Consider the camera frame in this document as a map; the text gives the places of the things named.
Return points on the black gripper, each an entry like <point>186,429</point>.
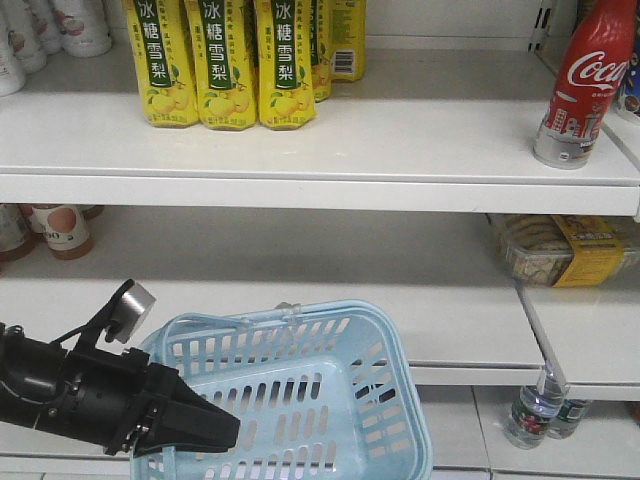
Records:
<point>126,402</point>

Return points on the light blue plastic basket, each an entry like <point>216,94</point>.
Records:
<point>322,391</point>

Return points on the red coca cola bottle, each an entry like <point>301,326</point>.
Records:
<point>591,72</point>

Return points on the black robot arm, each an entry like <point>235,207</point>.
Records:
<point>34,382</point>

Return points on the orange juice bottle front right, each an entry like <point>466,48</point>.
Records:
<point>65,230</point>

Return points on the orange juice bottle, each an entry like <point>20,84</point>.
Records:
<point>16,238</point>
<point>65,230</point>

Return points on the orange juice bottle front middle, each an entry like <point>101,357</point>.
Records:
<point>16,238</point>

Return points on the white store shelving unit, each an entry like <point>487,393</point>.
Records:
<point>383,197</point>

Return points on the yellow pear drink bottle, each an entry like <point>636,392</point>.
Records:
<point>286,96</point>
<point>161,45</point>
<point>223,43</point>

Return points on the clear water bottle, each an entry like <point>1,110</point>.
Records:
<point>532,411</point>
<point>564,424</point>

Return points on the white peach drink bottle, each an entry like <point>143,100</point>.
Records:
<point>33,33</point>
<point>83,27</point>

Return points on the clear cookie box yellow label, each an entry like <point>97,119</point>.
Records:
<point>565,250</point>

